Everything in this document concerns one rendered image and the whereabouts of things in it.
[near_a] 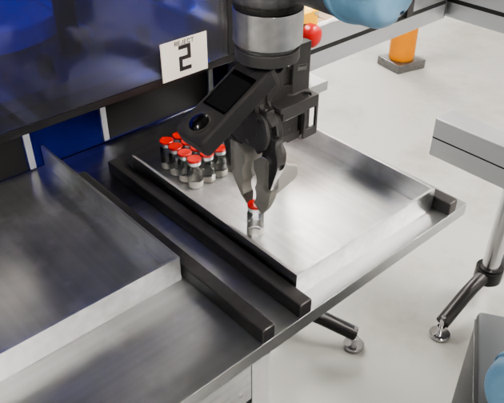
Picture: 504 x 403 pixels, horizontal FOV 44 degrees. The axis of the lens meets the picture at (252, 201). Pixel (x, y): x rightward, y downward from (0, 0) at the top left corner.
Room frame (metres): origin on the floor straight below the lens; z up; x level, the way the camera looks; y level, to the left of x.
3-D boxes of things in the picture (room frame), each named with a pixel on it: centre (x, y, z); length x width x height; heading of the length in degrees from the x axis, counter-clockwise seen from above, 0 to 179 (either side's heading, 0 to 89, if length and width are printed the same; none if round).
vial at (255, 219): (0.64, 0.00, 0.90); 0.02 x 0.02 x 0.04
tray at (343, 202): (0.74, -0.04, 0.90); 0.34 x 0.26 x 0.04; 41
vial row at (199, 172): (0.80, 0.02, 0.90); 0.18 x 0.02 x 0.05; 131
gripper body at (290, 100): (0.66, -0.02, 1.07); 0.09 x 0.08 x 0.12; 132
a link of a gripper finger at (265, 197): (0.64, -0.03, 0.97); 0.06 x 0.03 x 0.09; 132
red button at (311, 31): (1.04, -0.10, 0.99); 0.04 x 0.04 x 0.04; 42
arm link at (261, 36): (0.65, -0.01, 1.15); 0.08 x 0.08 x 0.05
